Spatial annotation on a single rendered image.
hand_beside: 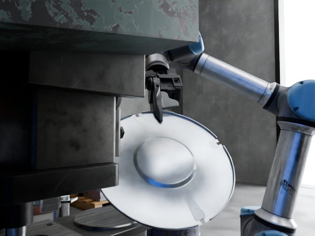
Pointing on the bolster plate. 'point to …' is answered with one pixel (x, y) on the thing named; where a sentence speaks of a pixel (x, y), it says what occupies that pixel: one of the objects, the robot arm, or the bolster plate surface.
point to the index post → (64, 210)
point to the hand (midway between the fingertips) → (157, 118)
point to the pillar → (16, 232)
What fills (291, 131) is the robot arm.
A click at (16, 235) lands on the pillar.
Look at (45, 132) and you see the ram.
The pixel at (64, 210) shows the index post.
